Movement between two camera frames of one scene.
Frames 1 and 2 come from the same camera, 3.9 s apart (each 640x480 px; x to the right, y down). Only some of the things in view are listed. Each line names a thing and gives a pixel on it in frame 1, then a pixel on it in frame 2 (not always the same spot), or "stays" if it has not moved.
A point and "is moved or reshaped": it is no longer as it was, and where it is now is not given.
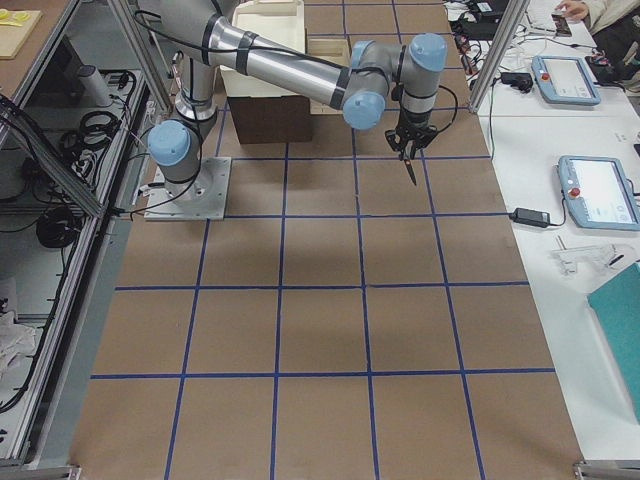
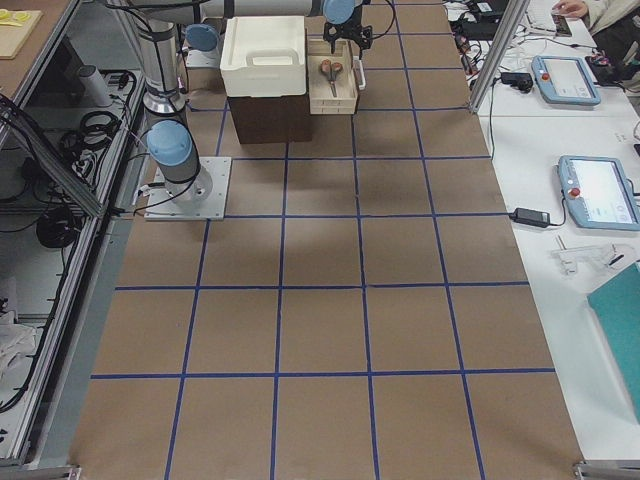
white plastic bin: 279,21 stays
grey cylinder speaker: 93,87 stays
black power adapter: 530,217 stays
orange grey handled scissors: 408,163 is moved or reshaped
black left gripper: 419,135 -> 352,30
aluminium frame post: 516,12 stays
